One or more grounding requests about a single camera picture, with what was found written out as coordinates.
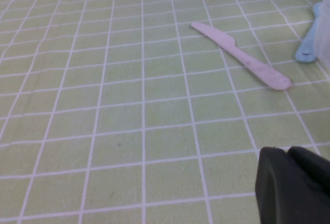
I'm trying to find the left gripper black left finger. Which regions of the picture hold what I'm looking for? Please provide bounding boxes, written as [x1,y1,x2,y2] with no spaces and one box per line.
[254,146,330,224]

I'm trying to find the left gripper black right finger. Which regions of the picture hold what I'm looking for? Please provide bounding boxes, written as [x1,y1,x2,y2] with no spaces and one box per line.
[287,146,330,195]

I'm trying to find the clear plastic egg box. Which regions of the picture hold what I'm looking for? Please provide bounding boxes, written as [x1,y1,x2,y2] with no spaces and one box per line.
[311,0,330,70]

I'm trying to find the light blue plastic fork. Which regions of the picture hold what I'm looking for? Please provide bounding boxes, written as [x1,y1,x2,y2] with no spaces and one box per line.
[295,2,323,63]

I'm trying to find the pale pink plastic knife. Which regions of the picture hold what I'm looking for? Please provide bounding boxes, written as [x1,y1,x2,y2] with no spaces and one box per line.
[191,22,292,91]

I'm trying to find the green checked tablecloth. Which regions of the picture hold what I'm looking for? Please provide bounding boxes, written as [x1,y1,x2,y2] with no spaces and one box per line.
[0,0,330,224]

